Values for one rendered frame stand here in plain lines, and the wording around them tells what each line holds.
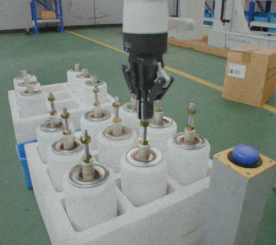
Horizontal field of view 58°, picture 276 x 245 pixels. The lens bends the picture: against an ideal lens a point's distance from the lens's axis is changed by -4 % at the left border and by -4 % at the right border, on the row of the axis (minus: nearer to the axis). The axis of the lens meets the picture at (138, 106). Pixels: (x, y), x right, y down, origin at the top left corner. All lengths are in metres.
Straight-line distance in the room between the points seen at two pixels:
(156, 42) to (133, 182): 0.26
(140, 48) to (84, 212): 0.29
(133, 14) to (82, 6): 6.41
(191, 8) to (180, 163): 3.32
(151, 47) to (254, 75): 1.19
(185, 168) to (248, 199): 0.19
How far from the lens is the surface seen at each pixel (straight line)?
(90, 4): 6.87
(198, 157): 0.56
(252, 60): 1.55
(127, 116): 0.72
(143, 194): 0.52
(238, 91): 1.61
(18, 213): 0.83
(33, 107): 0.94
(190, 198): 0.56
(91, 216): 0.48
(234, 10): 3.24
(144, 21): 0.40
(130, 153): 0.53
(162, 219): 0.54
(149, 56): 0.42
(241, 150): 0.42
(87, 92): 0.98
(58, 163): 0.55
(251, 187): 0.41
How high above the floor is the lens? 0.53
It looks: 22 degrees down
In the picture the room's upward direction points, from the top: straight up
